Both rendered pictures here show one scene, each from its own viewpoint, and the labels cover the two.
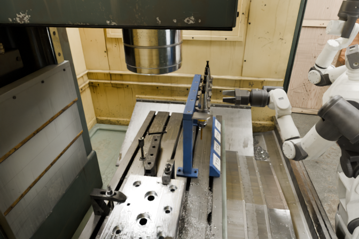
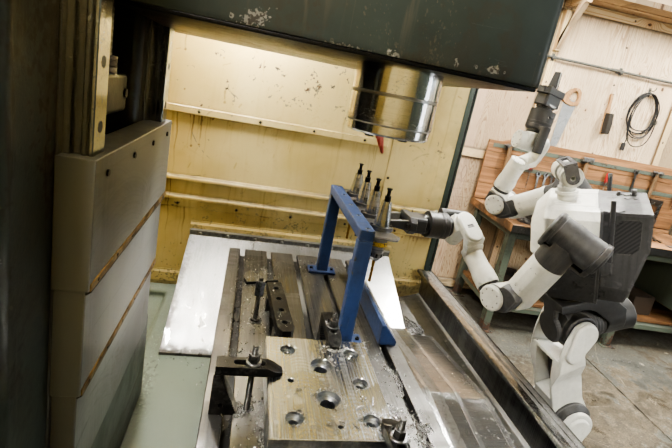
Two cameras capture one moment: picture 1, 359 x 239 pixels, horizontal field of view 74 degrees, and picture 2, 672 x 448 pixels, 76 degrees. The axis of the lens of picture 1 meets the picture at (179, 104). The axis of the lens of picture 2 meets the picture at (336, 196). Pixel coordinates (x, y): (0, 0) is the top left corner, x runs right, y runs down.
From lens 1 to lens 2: 0.47 m
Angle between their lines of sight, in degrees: 24
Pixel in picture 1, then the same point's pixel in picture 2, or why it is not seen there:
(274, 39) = (431, 150)
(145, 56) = (406, 111)
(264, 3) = not seen: hidden behind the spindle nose
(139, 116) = (198, 260)
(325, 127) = (553, 254)
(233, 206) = not seen: hidden behind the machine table
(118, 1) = (412, 27)
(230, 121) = not seen: hidden behind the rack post
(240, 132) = (378, 292)
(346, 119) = (582, 241)
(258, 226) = (457, 424)
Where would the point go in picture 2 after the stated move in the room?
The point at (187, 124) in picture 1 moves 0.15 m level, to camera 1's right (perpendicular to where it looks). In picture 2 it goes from (364, 249) to (416, 252)
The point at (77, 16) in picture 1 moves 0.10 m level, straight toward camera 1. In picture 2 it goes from (348, 34) to (398, 37)
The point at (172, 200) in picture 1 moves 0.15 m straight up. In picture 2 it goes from (361, 371) to (376, 308)
